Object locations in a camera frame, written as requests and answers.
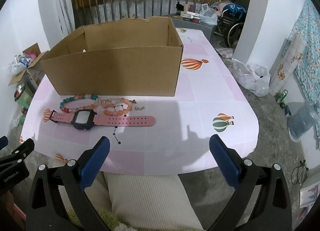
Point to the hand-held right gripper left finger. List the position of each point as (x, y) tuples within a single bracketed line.
[(93, 166)]

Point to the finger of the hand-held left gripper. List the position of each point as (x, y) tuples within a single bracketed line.
[(12, 168), (2, 143)]

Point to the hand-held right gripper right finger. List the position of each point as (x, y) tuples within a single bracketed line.
[(225, 164)]

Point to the gold looped pendant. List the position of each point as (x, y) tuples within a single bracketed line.
[(105, 101)]

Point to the silver bar charm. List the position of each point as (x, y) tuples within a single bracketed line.
[(140, 108)]

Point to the brown cardboard box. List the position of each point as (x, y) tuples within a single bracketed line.
[(112, 70)]

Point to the green metal tin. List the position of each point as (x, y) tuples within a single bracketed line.
[(21, 94)]

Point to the tied plastic bag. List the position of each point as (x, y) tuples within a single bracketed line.
[(17, 65)]

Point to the open printed cardboard box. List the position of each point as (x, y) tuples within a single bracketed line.
[(35, 70)]

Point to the framed picture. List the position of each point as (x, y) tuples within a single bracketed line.
[(308, 193)]

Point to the clear water jug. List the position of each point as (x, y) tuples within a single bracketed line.
[(302, 121)]

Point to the green drink can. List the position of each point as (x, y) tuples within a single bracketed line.
[(282, 96)]

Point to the white plastic bag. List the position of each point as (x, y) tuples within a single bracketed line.
[(252, 78), (208, 15)]

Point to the printed foam board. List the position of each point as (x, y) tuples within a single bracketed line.
[(290, 68)]

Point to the wheelchair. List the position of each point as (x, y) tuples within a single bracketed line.
[(232, 30)]

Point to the grey cabinet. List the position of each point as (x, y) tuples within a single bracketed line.
[(195, 27)]

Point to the white curtain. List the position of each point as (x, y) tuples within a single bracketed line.
[(62, 3)]

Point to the floral wall cloth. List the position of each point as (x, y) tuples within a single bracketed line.
[(308, 53)]

